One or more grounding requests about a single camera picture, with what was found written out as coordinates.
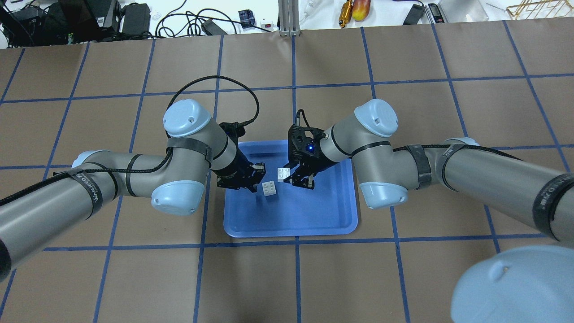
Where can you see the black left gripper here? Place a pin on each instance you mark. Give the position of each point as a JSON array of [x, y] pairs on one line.
[[236, 167]]

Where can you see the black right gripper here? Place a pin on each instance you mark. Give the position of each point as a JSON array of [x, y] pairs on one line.
[[315, 165]]

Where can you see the white block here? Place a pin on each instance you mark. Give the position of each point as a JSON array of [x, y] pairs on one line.
[[269, 188], [283, 173]]

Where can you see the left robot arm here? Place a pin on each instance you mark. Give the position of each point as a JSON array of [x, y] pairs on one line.
[[175, 183]]

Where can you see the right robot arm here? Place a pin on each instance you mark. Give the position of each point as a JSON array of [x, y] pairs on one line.
[[531, 284]]

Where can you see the blue plastic tray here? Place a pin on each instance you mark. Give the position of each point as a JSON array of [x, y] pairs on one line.
[[329, 209]]

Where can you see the blue small box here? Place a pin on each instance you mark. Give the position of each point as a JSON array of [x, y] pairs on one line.
[[246, 18]]

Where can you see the red yellow mango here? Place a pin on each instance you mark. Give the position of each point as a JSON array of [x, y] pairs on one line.
[[361, 9]]

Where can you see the black power adapter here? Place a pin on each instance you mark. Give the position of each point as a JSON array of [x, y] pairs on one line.
[[135, 19]]

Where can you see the black phone device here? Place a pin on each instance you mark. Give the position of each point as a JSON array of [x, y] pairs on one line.
[[414, 15]]

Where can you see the aluminium frame post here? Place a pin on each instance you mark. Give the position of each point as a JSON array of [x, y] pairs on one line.
[[288, 18]]

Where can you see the gold wire rack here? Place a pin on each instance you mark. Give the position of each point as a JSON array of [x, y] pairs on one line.
[[540, 9]]

